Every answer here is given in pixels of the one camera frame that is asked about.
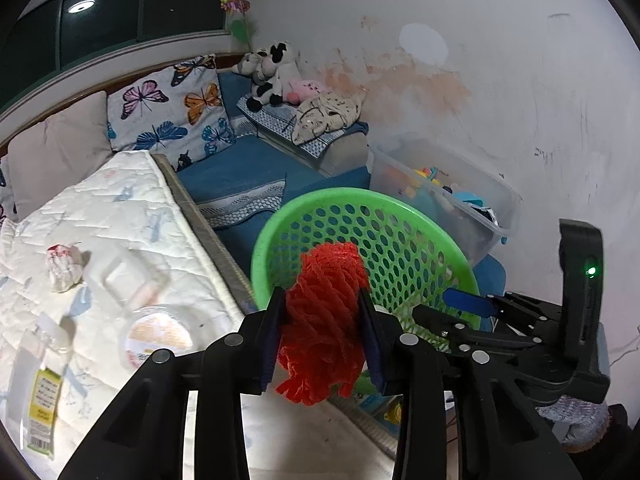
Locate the clear bottle yellow label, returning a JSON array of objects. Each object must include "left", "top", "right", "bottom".
[{"left": 6, "top": 313, "right": 72, "bottom": 457}]

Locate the white quilted bed cover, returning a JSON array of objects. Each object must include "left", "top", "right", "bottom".
[{"left": 1, "top": 152, "right": 254, "bottom": 479}]

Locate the clear plastic tray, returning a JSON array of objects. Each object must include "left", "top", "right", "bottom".
[{"left": 84, "top": 244, "right": 167, "bottom": 315}]

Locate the red mesh net bag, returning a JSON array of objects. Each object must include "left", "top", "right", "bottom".
[{"left": 277, "top": 242, "right": 370, "bottom": 406}]

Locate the black white cow plush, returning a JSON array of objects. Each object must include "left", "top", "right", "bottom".
[{"left": 232, "top": 41, "right": 300, "bottom": 113}]

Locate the sealed pudding cup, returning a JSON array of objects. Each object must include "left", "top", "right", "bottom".
[{"left": 118, "top": 308, "right": 195, "bottom": 370}]

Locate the green plastic basket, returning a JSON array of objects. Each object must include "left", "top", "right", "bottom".
[{"left": 250, "top": 188, "right": 482, "bottom": 350}]

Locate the spotted cream cloth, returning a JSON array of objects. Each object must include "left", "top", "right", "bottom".
[{"left": 291, "top": 91, "right": 366, "bottom": 145}]

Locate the clear plastic storage box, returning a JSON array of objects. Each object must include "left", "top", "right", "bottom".
[{"left": 368, "top": 132, "right": 522, "bottom": 264}]

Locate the pink plush toy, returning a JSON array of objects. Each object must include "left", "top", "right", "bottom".
[{"left": 284, "top": 78, "right": 326, "bottom": 106}]

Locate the grey pillow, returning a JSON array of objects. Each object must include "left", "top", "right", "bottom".
[{"left": 6, "top": 91, "right": 113, "bottom": 220}]

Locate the right butterfly pillow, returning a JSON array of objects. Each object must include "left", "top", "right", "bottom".
[{"left": 106, "top": 54, "right": 236, "bottom": 171}]

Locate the dark window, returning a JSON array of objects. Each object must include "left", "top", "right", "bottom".
[{"left": 1, "top": 0, "right": 224, "bottom": 110}]

